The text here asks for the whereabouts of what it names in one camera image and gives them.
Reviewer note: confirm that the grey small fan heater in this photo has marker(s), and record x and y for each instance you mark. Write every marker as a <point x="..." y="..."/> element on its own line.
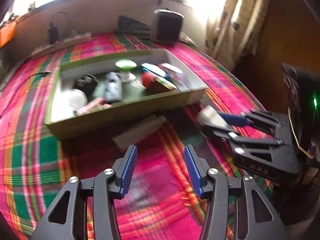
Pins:
<point x="166" y="26"/>

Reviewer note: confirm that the white small charger block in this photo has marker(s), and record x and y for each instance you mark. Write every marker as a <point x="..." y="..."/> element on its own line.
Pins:
<point x="209" y="117"/>

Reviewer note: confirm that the black charger adapter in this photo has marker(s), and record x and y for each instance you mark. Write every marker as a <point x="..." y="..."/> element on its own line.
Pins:
<point x="53" y="35"/>

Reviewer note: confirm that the black folded item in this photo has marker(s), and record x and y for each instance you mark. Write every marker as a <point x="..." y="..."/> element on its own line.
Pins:
<point x="126" y="25"/>

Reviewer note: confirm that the red cap spice bottle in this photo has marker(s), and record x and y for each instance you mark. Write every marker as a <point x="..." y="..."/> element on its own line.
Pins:
<point x="156" y="84"/>

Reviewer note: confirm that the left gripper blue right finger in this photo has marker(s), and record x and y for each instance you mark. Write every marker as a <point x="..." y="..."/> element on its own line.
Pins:
<point x="209" y="183"/>

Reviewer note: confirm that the white round lid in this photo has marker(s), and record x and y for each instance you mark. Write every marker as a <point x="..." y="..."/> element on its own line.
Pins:
<point x="76" y="99"/>

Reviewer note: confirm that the pink white clip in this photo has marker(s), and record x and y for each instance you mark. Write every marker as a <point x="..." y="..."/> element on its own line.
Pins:
<point x="95" y="105"/>

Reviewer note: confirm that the blue transparent plastic case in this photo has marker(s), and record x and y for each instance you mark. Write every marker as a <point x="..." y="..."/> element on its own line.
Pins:
<point x="147" y="67"/>

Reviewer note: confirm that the black rectangular device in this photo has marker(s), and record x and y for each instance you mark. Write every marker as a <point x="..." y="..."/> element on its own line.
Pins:
<point x="113" y="88"/>

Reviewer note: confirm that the orange tray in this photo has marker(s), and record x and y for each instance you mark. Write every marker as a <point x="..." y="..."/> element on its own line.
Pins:
<point x="7" y="33"/>

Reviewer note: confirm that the white power strip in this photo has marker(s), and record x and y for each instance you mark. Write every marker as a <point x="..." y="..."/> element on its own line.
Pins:
<point x="66" y="43"/>

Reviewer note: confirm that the plaid pink green tablecloth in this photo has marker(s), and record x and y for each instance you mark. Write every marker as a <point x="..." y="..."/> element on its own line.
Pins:
<point x="160" y="203"/>

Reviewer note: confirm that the black round disc gadget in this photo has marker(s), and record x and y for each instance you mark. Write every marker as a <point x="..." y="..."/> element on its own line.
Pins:
<point x="86" y="84"/>

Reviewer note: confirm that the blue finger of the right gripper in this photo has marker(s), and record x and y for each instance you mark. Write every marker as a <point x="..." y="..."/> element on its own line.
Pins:
<point x="264" y="121"/>
<point x="232" y="137"/>

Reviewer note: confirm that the green top white knob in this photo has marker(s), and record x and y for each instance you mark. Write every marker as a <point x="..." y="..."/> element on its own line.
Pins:
<point x="125" y="67"/>

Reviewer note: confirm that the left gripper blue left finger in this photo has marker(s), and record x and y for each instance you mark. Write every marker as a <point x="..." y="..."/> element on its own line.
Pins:
<point x="111" y="184"/>

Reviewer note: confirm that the cream patterned curtain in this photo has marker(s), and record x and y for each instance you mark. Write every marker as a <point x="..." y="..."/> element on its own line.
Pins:
<point x="234" y="32"/>

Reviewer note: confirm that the green cardboard tray box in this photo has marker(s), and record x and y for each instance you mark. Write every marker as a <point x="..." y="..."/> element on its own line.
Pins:
<point x="136" y="101"/>

